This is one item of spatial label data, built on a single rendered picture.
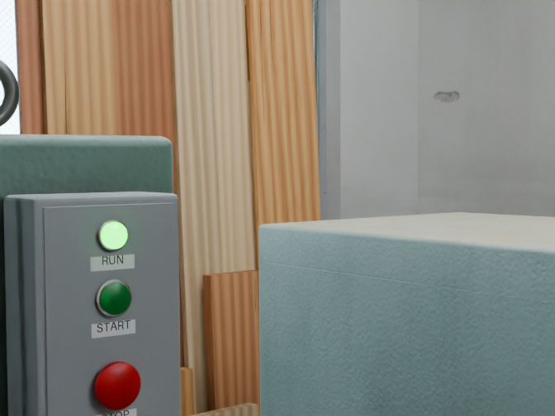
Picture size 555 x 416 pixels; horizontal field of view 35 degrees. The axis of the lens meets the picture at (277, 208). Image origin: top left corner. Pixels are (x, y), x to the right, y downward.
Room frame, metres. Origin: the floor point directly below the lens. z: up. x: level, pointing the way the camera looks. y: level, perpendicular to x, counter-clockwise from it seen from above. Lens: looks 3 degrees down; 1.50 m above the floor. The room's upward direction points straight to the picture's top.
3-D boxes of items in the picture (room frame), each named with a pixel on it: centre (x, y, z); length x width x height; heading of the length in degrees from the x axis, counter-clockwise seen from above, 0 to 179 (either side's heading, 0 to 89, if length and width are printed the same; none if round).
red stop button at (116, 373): (0.55, 0.10, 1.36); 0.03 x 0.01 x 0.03; 125
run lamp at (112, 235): (0.55, 0.10, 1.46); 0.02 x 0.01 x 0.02; 125
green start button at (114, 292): (0.55, 0.10, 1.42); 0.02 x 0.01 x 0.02; 125
